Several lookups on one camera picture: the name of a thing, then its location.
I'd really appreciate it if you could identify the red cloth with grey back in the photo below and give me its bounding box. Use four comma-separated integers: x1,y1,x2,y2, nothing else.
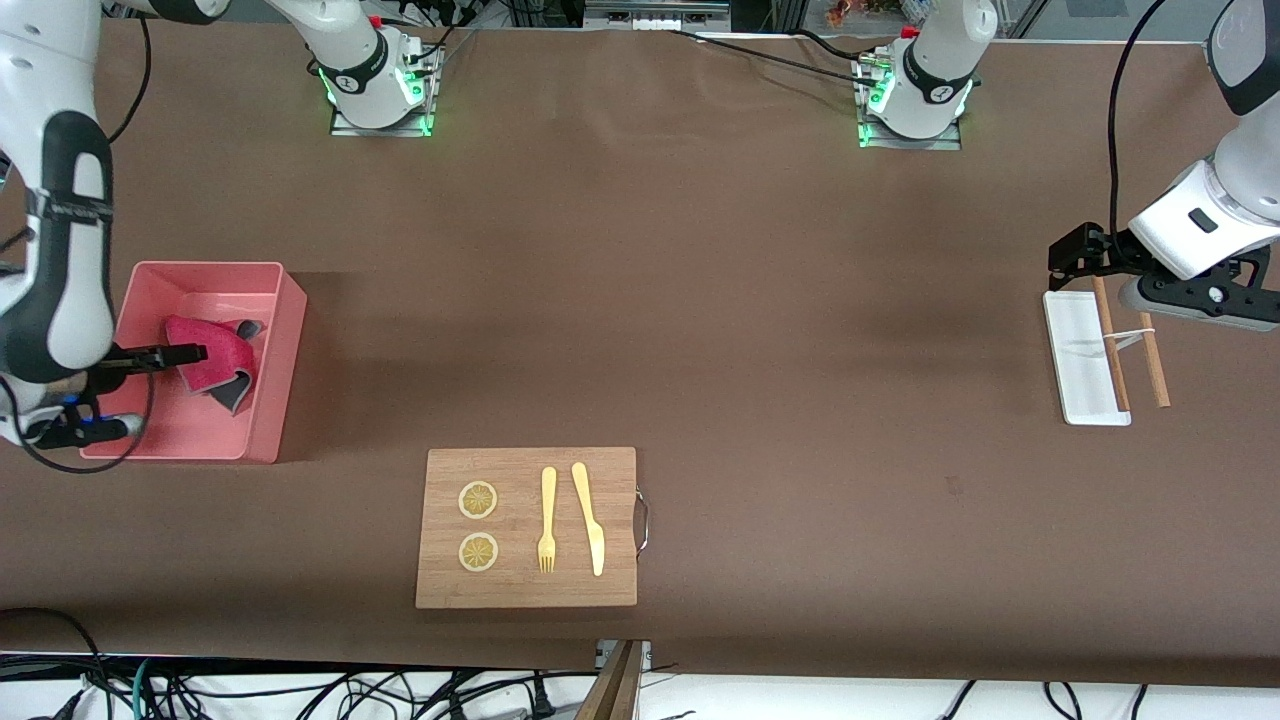
163,314,267,417

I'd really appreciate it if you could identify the yellow plastic fork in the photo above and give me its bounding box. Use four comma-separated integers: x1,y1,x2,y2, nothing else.
537,467,558,574

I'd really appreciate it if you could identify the pink plastic bin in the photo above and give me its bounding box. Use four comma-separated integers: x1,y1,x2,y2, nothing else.
80,262,308,464

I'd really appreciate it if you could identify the grey power strip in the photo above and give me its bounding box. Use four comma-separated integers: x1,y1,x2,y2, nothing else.
585,0,731,31

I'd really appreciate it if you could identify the white rectangular tray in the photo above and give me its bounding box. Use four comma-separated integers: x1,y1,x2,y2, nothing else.
1043,290,1133,427

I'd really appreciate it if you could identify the black floor cable loop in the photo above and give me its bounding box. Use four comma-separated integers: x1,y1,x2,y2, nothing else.
0,607,111,720

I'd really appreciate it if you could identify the small metal bracket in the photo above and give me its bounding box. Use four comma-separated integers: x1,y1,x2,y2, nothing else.
596,640,653,673

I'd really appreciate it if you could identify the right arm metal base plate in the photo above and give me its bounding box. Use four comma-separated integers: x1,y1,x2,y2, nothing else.
330,45,438,138

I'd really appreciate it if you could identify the wooden cutting board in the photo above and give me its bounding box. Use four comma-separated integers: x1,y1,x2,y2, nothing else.
415,447,638,609

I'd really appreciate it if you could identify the black base cable bundle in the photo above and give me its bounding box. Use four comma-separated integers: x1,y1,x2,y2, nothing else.
395,0,476,71

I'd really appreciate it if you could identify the yellow plastic knife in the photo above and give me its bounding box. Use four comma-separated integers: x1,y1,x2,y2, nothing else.
571,462,606,578

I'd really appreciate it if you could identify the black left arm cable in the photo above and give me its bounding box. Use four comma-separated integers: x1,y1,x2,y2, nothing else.
1107,0,1171,243

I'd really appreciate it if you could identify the long black table cable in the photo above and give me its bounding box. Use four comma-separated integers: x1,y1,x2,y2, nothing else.
670,28,881,89

